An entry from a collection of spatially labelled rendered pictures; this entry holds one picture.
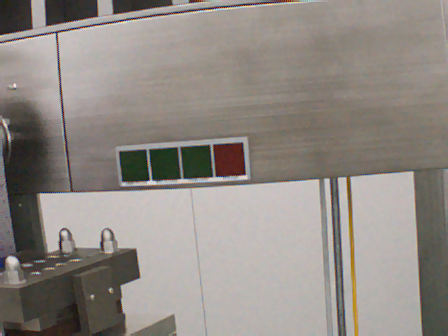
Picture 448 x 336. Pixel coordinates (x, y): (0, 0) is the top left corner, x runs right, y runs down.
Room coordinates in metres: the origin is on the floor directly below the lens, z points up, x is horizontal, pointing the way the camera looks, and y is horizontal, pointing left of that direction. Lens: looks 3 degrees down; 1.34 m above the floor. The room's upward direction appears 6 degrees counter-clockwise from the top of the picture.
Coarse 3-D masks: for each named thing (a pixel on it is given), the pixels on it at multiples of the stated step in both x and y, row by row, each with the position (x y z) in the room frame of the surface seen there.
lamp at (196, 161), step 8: (184, 152) 1.91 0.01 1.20; (192, 152) 1.91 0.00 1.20; (200, 152) 1.90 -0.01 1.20; (208, 152) 1.89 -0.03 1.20; (184, 160) 1.92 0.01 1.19; (192, 160) 1.91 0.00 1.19; (200, 160) 1.90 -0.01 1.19; (208, 160) 1.90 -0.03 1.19; (184, 168) 1.92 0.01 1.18; (192, 168) 1.91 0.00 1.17; (200, 168) 1.90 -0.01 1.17; (208, 168) 1.90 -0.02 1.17; (184, 176) 1.92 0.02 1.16; (192, 176) 1.91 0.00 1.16; (200, 176) 1.90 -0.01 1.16
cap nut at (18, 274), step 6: (12, 258) 1.70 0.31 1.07; (6, 264) 1.70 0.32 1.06; (12, 264) 1.70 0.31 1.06; (18, 264) 1.70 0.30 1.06; (6, 270) 1.70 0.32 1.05; (12, 270) 1.70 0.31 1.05; (18, 270) 1.70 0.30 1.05; (6, 276) 1.70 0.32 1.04; (12, 276) 1.69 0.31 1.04; (18, 276) 1.70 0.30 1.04; (6, 282) 1.70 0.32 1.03; (12, 282) 1.69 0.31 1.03; (18, 282) 1.69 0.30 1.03; (24, 282) 1.70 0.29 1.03
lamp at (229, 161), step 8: (232, 144) 1.87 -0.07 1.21; (240, 144) 1.87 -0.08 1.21; (216, 152) 1.89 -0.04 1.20; (224, 152) 1.88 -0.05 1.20; (232, 152) 1.88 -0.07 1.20; (240, 152) 1.87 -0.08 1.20; (216, 160) 1.89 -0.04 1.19; (224, 160) 1.88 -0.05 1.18; (232, 160) 1.88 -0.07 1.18; (240, 160) 1.87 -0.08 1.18; (216, 168) 1.89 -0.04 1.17; (224, 168) 1.88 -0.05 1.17; (232, 168) 1.88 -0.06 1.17; (240, 168) 1.87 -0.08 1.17
